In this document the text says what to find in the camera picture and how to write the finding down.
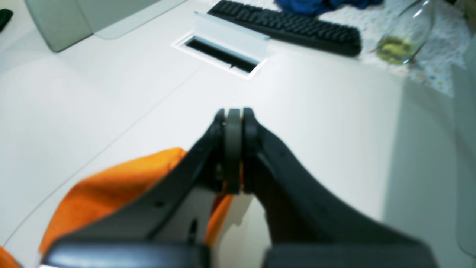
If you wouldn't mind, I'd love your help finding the orange t-shirt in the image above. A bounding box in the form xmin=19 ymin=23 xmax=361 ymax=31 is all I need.
xmin=0 ymin=147 xmax=235 ymax=268

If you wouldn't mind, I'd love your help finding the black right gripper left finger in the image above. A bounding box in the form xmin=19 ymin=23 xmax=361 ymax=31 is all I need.
xmin=39 ymin=109 xmax=242 ymax=268

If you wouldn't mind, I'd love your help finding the white table cable grommet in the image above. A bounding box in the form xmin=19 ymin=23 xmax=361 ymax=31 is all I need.
xmin=171 ymin=11 xmax=270 ymax=81

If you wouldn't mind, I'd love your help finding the black computer keyboard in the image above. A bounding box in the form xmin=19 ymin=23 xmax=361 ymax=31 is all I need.
xmin=208 ymin=0 xmax=363 ymax=57

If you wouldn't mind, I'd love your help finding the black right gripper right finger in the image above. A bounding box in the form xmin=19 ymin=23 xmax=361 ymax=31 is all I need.
xmin=242 ymin=108 xmax=438 ymax=268

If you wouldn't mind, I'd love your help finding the blue cloth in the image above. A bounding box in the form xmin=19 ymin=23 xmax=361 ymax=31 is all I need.
xmin=274 ymin=0 xmax=384 ymax=17

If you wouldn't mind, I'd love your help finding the clear glass bottle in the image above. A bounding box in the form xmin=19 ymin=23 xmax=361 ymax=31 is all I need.
xmin=375 ymin=0 xmax=436 ymax=65

